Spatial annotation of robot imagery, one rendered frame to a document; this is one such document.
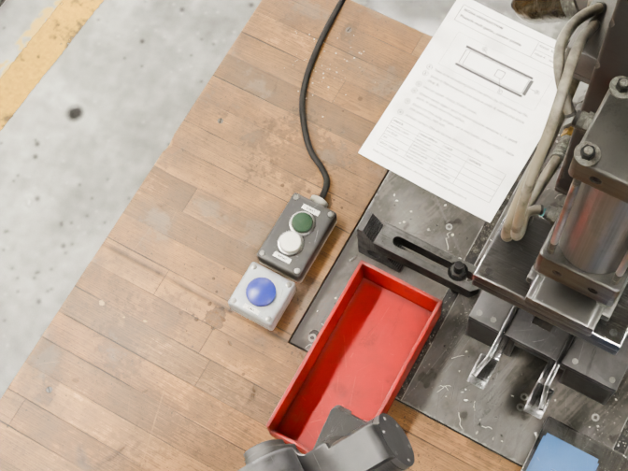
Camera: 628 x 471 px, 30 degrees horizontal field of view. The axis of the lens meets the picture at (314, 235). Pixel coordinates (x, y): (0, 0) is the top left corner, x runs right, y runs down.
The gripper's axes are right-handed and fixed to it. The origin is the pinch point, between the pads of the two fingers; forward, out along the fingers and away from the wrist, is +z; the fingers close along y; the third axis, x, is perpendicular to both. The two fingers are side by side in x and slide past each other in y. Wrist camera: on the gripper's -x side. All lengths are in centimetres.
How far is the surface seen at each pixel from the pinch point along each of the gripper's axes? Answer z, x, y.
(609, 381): 21.7, -21.3, 13.2
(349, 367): 21.9, 8.9, -0.8
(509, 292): 7.6, -6.9, 20.7
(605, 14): -12, -6, 52
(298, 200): 27.8, 25.8, 15.1
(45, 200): 108, 104, -28
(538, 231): 11.7, -6.6, 27.7
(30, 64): 121, 126, -4
